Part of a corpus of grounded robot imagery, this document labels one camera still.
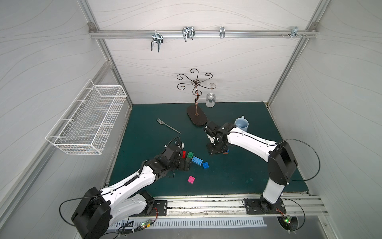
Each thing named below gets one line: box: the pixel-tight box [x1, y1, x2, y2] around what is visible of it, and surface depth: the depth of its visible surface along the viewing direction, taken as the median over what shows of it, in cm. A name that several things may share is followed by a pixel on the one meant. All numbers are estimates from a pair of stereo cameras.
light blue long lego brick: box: [191, 155, 204, 166], surface depth 90 cm
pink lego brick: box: [187, 175, 196, 185], surface depth 83 cm
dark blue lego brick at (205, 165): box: [202, 161, 210, 170], surface depth 88 cm
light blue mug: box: [234, 115, 250, 132], surface depth 103 cm
